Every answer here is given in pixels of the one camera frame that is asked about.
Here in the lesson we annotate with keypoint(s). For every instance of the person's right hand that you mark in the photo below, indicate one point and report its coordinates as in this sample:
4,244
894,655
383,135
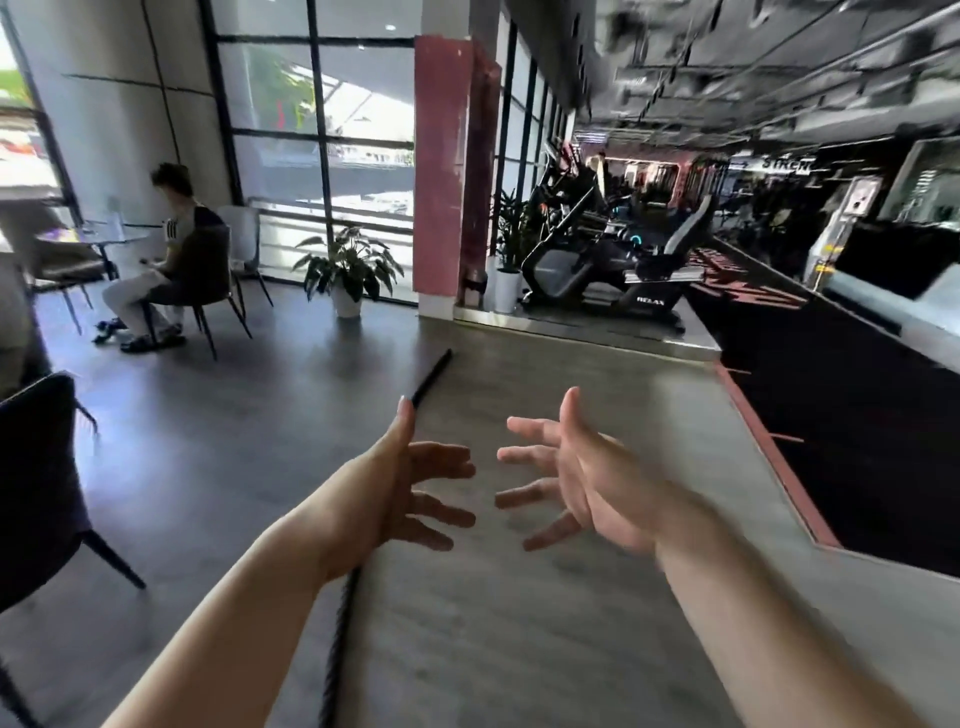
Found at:
615,495

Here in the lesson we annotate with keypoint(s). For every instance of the person's left hand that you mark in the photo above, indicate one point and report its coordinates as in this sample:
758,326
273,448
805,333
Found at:
367,502

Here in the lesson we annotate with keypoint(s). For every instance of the person's left forearm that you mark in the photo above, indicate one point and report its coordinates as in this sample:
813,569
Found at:
225,637

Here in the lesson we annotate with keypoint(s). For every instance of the person's right forearm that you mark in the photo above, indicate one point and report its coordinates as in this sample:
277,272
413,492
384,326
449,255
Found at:
772,637

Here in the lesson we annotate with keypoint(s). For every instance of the grey raised platform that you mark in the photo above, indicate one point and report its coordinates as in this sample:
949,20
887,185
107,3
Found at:
660,341

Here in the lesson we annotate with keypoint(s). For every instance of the black exercise bike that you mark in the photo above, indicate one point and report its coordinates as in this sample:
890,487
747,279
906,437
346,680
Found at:
570,270

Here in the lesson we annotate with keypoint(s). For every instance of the tall potted green plant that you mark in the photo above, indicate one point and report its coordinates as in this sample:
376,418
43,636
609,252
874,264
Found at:
506,292

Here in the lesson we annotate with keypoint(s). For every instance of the small black bin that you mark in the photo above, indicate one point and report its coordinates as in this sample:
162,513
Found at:
475,291

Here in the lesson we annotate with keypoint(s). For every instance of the black gym floor mat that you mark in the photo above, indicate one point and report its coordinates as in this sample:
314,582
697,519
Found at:
862,420

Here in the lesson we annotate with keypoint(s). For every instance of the dark chair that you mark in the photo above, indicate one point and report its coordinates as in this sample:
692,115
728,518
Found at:
214,274
37,487

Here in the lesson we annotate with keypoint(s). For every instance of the row of gym machines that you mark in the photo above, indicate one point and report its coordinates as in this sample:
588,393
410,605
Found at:
645,180

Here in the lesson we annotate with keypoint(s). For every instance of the white reception counter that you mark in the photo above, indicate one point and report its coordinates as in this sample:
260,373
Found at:
900,307

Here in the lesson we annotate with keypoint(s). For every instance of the white standing sign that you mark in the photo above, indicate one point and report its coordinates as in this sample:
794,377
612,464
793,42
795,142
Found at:
840,225

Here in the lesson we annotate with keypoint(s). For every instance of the red pillar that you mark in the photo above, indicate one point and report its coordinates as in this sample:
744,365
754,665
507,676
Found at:
442,150

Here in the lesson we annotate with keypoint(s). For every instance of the round glass table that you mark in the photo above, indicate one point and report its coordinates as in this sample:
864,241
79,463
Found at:
97,236

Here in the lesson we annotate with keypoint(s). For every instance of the brown chair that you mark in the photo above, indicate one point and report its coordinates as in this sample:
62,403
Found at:
64,262

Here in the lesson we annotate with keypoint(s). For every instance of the large glass window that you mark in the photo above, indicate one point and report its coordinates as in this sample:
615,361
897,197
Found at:
360,97
22,135

